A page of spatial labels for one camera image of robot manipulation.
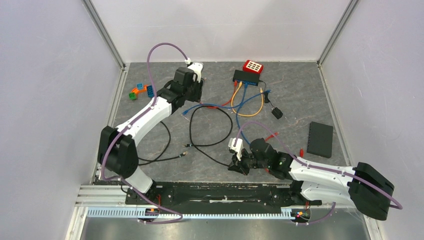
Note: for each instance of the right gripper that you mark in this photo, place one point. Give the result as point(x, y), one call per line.
point(237, 167)

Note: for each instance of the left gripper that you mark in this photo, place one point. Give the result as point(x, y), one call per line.
point(198, 86)

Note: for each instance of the black network switch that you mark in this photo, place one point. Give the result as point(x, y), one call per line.
point(246, 77)

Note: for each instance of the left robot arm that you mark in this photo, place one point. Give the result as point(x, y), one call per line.
point(118, 145)

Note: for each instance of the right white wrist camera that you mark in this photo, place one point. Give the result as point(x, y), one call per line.
point(236, 147)

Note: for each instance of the red keypad box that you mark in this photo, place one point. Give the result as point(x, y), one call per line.
point(252, 67)

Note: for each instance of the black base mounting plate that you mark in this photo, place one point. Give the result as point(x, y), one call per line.
point(227, 197)

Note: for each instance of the black flat plate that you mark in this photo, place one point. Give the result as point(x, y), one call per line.
point(320, 139)

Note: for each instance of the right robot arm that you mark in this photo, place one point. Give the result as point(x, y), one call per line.
point(361, 186)

